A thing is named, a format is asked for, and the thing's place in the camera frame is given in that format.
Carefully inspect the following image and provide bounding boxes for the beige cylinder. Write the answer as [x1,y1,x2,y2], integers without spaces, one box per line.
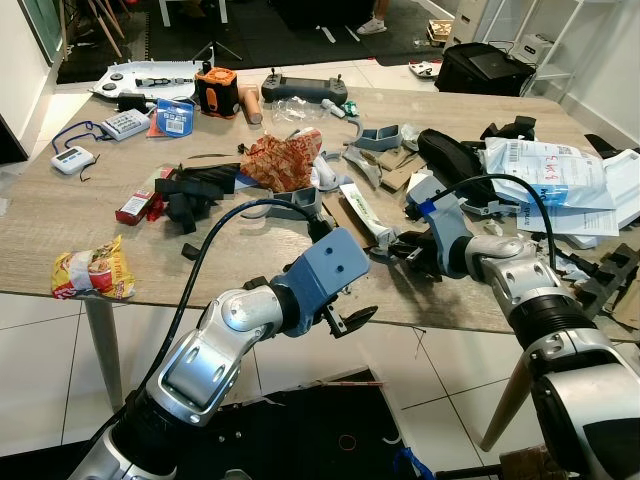
[239,87,264,127]

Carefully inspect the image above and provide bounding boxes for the grey plastic tray part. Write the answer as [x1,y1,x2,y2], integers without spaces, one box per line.
[357,124,403,153]

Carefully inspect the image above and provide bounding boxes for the black slotted bracket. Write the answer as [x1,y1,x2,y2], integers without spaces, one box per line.
[572,244,640,313]

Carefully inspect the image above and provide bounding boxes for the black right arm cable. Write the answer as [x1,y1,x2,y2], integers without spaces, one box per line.
[436,174,559,273]

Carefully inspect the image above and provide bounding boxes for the white green tube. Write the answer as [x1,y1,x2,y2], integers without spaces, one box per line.
[337,182,393,253]

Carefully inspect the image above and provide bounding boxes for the brown cardboard piece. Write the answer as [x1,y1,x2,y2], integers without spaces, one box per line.
[320,194,377,249]

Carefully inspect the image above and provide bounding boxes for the clear plastic bag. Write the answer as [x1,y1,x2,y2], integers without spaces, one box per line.
[268,94,329,127]

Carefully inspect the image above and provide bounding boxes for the white drone shell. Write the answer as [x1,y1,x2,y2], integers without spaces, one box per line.
[88,57,207,100]

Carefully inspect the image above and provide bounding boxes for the white paper sheets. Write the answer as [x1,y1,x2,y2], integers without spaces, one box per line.
[543,148,640,239]

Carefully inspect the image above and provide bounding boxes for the blue timer cord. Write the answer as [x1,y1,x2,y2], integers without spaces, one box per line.
[50,119,107,153]

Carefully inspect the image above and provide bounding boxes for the black drone controller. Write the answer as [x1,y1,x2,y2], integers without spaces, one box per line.
[261,67,350,107]

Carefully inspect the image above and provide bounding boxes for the black fabric pouch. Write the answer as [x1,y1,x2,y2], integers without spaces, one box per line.
[416,127,493,197]

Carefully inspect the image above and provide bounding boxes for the black printed plastic part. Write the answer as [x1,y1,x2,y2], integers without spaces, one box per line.
[154,164,243,233]

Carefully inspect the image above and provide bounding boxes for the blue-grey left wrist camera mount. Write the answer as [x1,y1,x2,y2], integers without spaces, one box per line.
[268,228,372,323]

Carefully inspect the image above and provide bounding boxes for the small white timer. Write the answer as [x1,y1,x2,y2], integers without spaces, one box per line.
[51,146,97,177]

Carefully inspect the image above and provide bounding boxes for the orange black device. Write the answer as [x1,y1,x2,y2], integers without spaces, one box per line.
[192,64,240,120]

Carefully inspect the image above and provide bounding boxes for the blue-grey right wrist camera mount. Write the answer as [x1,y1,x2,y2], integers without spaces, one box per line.
[405,170,473,279]

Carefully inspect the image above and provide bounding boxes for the white plastic parcel bag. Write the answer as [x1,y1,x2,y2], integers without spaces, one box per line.
[482,137,613,213]

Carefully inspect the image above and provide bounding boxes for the red cigarette pack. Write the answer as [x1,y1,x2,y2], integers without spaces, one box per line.
[114,188,158,225]

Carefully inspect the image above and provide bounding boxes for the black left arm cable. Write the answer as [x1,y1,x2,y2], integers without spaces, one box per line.
[120,198,335,421]

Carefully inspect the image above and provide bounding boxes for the grey metal table leg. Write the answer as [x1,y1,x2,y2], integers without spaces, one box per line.
[84,297,127,413]

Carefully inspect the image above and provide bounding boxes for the wooden table leg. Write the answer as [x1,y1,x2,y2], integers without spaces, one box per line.
[479,348,538,453]

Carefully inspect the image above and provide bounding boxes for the crumpled red brown paper bag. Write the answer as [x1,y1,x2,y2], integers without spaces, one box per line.
[240,127,326,194]

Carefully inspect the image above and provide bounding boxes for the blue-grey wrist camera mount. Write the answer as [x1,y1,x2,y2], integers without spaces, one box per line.
[268,228,372,323]
[405,170,473,279]

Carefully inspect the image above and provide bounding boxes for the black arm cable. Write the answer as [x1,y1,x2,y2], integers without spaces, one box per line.
[436,174,559,273]
[120,198,335,421]

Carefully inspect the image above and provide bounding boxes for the black suitcase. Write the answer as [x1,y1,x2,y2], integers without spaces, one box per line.
[434,41,538,99]

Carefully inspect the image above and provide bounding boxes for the white grey keypad device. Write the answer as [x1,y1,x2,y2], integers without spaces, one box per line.
[99,107,152,142]

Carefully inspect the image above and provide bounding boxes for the yellow red snack wrapper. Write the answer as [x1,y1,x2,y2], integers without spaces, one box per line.
[51,235,137,302]

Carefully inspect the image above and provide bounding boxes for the blue white box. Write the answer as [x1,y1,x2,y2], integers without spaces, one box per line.
[149,97,197,139]

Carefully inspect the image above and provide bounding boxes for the white shoe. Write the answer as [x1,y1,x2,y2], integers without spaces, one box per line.
[356,14,390,37]

